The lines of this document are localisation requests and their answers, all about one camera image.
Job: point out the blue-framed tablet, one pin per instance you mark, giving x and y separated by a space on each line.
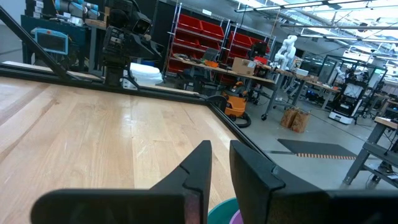
51 41

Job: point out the teal large plastic plate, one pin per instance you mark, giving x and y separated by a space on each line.
222 213

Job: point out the brown paper bag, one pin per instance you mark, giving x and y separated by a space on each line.
288 117
301 122

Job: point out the hazard-striped black mat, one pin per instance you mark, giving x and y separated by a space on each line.
314 147

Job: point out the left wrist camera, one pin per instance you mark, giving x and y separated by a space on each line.
142 26

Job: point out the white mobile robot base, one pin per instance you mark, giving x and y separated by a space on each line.
345 109

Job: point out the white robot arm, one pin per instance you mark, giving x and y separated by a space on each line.
287 51

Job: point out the grey-legged wooden table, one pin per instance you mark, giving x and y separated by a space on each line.
370 149

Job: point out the white foam stack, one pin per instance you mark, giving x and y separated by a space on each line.
147 74

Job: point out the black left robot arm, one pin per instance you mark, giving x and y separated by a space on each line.
116 49

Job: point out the purple plastic plate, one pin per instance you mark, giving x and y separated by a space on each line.
237 218

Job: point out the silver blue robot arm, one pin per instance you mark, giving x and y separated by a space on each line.
74 7

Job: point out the cardboard box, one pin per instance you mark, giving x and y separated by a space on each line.
244 66

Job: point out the dark blue cabinet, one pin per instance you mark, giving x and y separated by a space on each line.
77 34

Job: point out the orange shop vacuum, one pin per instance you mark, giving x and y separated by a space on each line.
235 104

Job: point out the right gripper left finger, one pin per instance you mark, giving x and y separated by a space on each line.
186 193

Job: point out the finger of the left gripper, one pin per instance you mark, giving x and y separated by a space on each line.
150 48

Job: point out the long wooden workbench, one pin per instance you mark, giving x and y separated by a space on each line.
248 76

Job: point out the ceiling light strip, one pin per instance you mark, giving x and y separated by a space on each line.
280 6

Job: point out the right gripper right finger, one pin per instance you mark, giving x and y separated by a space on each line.
264 193

